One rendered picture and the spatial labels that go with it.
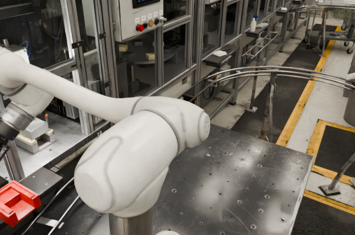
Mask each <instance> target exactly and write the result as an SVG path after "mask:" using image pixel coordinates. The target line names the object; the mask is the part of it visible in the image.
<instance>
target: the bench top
mask: <svg viewBox="0 0 355 235"><path fill-rule="evenodd" d="M223 130H224V131H225V132H222V131H223ZM225 153H227V154H225ZM264 155H267V156H264ZM314 159H315V156H312V155H309V154H306V153H302V152H299V151H296V150H294V149H290V148H287V147H284V146H281V145H277V144H274V143H271V142H268V141H265V140H262V139H259V138H256V137H252V136H249V135H245V134H242V133H239V132H237V131H234V130H231V129H227V128H224V127H221V126H217V125H214V124H211V123H210V131H209V135H208V137H207V139H206V140H205V141H204V142H203V143H202V144H200V145H198V146H196V147H192V148H191V147H186V148H185V149H184V151H182V152H181V153H179V155H177V156H176V157H175V158H174V159H173V160H172V161H171V163H170V164H169V170H168V172H167V175H166V177H165V180H164V182H163V185H162V188H161V191H160V194H159V197H158V199H157V201H156V203H155V204H154V205H153V235H156V234H158V233H159V232H161V231H165V230H169V231H174V232H176V233H178V234H179V235H291V233H292V230H293V227H294V223H295V220H296V217H297V214H298V211H299V208H300V205H301V202H302V198H303V195H304V191H305V188H306V185H307V182H308V179H309V175H310V172H311V169H312V166H313V163H314ZM209 173H212V175H209ZM78 195H79V194H78V193H77V190H76V187H75V185H73V186H72V187H71V188H69V189H68V190H67V191H66V192H64V193H63V194H62V195H61V196H59V197H58V198H57V199H56V200H54V201H53V202H52V203H51V205H50V206H49V207H48V208H47V209H46V211H45V212H44V213H43V214H42V215H41V217H44V218H48V219H52V220H56V221H59V219H60V218H61V217H62V215H63V214H64V213H65V212H66V210H67V209H68V207H69V206H70V205H71V204H72V202H73V201H74V200H75V199H76V198H77V196H78ZM62 222H63V223H64V224H63V226H62V227H61V228H60V229H56V230H55V231H54V233H53V234H52V235H110V228H109V216H108V213H101V212H98V211H96V210H94V209H92V208H90V207H89V206H87V205H86V204H85V203H84V201H83V200H82V199H81V198H80V199H79V200H78V201H77V203H76V204H75V205H74V206H73V208H72V209H71V210H70V211H69V213H68V214H67V215H66V217H65V218H64V219H63V221H62ZM52 228H53V227H50V226H47V225H43V224H39V223H35V224H34V225H33V226H32V227H31V228H30V230H29V231H28V232H27V233H26V234H25V235H48V233H49V232H50V231H51V230H52Z"/></svg>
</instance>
